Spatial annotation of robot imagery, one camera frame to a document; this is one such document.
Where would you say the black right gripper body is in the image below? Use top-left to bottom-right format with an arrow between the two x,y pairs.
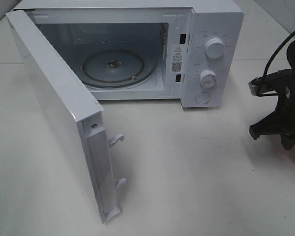
273,73 -> 295,138

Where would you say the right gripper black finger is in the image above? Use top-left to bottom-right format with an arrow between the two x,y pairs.
280,134 -> 295,150
249,112 -> 289,140

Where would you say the round door release button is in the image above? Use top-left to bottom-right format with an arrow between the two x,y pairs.
195,92 -> 210,104

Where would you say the white microwave door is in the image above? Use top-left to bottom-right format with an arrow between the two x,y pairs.
6,10 -> 126,223

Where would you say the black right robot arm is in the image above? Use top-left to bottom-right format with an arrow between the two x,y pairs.
249,40 -> 295,150

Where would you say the lower white timer knob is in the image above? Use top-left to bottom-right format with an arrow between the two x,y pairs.
200,69 -> 217,88

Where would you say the upper white power knob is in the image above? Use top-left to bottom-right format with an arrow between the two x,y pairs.
204,37 -> 225,59

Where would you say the white microwave oven body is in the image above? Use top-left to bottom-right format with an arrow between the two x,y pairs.
10,0 -> 244,108

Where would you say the warning label sticker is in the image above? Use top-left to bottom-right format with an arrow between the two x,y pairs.
171,44 -> 186,73

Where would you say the glass microwave turntable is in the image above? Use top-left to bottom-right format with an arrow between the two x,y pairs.
79,49 -> 157,89

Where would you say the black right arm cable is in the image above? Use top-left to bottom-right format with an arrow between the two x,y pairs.
257,23 -> 295,86

